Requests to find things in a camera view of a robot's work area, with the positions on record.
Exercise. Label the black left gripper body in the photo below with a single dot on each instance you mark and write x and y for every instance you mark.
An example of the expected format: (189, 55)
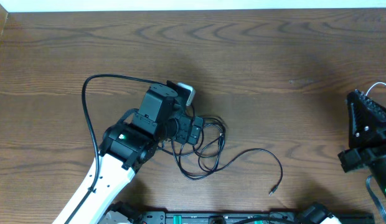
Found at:
(185, 128)

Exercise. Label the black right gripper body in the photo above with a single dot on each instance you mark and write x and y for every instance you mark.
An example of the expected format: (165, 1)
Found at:
(362, 158)

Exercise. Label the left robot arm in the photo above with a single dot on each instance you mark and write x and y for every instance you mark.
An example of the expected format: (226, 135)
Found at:
(128, 144)

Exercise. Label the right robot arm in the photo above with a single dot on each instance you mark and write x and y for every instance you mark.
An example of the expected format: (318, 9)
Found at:
(378, 171)

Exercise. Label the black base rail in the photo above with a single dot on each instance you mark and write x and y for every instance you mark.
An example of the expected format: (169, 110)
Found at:
(316, 213)

